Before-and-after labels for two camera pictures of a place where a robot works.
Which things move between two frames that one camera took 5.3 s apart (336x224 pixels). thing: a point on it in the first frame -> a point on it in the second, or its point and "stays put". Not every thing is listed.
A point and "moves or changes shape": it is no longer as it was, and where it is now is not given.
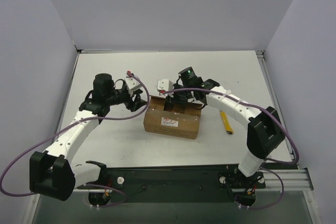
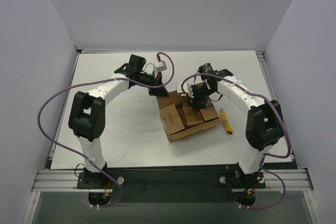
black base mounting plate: [187, 183] stays put
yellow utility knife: [226, 123] stays put
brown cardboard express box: [183, 121] moves or changes shape
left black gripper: [133, 100] -> [157, 83]
